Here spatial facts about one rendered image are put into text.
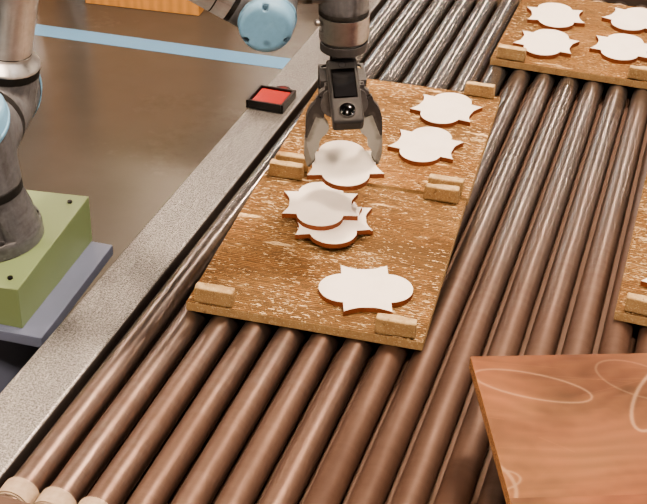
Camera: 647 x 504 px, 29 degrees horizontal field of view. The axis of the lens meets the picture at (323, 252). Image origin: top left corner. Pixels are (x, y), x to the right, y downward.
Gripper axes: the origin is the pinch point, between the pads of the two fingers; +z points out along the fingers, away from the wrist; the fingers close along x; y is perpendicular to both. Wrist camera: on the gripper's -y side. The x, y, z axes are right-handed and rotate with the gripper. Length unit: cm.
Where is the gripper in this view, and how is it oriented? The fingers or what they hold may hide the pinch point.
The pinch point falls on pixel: (343, 163)
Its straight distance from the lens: 196.4
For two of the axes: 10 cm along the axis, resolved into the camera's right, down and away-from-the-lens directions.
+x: -10.0, 0.4, -0.6
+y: -0.7, -5.6, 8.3
